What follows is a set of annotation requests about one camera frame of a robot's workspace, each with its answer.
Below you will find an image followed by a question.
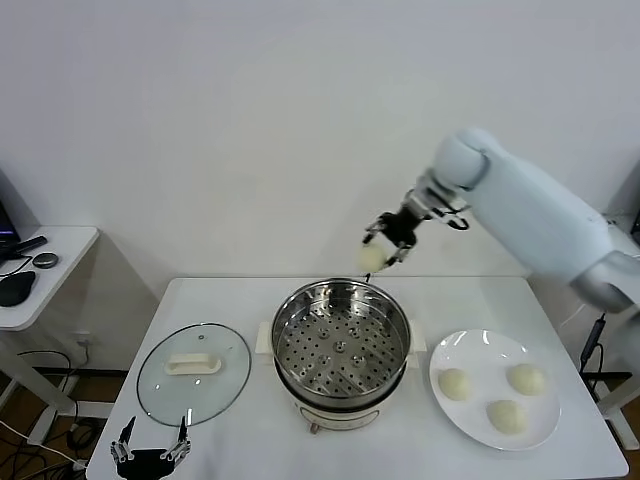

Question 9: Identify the glass lid with cream handle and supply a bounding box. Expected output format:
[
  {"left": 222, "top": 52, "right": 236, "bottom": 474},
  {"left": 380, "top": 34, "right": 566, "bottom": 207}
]
[{"left": 135, "top": 323, "right": 251, "bottom": 428}]

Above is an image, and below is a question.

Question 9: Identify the black floor cable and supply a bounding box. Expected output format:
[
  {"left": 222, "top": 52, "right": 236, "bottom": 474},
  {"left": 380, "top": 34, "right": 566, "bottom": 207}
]
[{"left": 17, "top": 349, "right": 104, "bottom": 454}]

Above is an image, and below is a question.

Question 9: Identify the white steamed baozi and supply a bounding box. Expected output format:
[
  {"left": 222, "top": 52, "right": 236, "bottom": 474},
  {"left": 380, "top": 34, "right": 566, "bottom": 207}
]
[
  {"left": 486, "top": 399, "right": 529, "bottom": 437},
  {"left": 507, "top": 363, "right": 547, "bottom": 397},
  {"left": 437, "top": 368, "right": 472, "bottom": 402},
  {"left": 357, "top": 243, "right": 390, "bottom": 274}
]

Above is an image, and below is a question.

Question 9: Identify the black cable with inline adapter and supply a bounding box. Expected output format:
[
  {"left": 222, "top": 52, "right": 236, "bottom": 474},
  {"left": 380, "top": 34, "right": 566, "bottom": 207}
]
[{"left": 579, "top": 312, "right": 609, "bottom": 381}]

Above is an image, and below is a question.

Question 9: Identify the white side table with mouse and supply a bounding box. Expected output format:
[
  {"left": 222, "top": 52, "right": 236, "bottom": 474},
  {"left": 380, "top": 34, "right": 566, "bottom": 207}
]
[{"left": 0, "top": 227, "right": 114, "bottom": 446}]

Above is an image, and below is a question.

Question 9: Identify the dark computer monitor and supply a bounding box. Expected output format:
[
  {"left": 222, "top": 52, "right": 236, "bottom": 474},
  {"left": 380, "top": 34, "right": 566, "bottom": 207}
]
[{"left": 0, "top": 167, "right": 26, "bottom": 246}]

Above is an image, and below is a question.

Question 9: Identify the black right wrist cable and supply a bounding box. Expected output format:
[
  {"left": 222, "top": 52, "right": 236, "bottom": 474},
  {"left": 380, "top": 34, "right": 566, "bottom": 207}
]
[{"left": 438, "top": 202, "right": 471, "bottom": 231}]

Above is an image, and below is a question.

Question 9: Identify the black computer mouse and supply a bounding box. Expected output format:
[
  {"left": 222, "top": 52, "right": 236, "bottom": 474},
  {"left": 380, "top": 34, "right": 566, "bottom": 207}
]
[{"left": 0, "top": 272, "right": 39, "bottom": 308}]

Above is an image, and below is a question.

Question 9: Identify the round white plate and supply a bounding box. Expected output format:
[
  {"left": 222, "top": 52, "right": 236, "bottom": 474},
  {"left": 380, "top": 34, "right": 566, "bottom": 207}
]
[{"left": 428, "top": 328, "right": 561, "bottom": 451}]

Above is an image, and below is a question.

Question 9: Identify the black remote stick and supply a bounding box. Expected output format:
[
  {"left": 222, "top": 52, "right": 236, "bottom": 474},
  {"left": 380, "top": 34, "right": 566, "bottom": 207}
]
[{"left": 0, "top": 235, "right": 50, "bottom": 260}]

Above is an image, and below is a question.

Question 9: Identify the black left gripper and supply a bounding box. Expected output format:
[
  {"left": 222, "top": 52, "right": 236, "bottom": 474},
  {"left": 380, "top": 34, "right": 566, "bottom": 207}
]
[{"left": 109, "top": 415, "right": 194, "bottom": 479}]

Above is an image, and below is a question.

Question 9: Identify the white electric cooker base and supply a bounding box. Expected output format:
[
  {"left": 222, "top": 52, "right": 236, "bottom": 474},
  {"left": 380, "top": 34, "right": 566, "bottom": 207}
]
[{"left": 255, "top": 321, "right": 427, "bottom": 435}]

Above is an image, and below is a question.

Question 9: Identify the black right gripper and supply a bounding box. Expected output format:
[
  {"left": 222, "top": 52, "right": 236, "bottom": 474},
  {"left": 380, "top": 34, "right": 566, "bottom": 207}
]
[{"left": 363, "top": 209, "right": 424, "bottom": 270}]

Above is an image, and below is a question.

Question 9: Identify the stainless perforated steamer basket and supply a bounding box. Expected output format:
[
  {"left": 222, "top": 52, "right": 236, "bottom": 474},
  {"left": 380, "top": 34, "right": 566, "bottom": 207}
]
[{"left": 272, "top": 278, "right": 411, "bottom": 401}]

